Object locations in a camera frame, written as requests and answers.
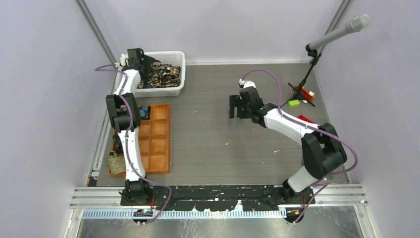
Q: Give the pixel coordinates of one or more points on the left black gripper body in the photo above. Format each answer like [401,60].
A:
[147,63]

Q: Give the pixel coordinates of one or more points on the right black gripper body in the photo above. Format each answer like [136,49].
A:
[246,110]

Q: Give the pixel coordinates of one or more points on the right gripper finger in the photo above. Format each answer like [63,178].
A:
[232,106]
[239,112]

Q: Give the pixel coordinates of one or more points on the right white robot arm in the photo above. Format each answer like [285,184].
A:
[321,153]

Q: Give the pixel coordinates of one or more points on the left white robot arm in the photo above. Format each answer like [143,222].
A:
[125,118]

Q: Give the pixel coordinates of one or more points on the floral ties in basket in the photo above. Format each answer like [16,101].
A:
[162,76]

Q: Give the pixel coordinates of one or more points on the white plastic basket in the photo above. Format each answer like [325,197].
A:
[165,57]

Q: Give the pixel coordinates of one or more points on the green toy block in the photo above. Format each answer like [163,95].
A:
[293,103]

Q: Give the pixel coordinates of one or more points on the red toy bus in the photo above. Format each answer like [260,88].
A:
[303,118]

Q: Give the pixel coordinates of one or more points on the blue floral rolled tie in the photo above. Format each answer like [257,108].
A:
[145,112]

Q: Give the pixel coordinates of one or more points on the red toy piece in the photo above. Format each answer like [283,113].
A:
[303,94]

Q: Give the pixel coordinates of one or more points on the orange wooden compartment tray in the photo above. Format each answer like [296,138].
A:
[154,140]

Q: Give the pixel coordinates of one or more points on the black microphone tripod stand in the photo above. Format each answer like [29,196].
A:
[315,55]

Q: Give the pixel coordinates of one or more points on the olive patterned rolled tie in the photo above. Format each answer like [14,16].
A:
[116,164]

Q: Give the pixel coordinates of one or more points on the grey microphone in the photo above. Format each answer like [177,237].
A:
[356,24]

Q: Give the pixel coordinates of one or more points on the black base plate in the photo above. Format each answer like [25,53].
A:
[217,198]

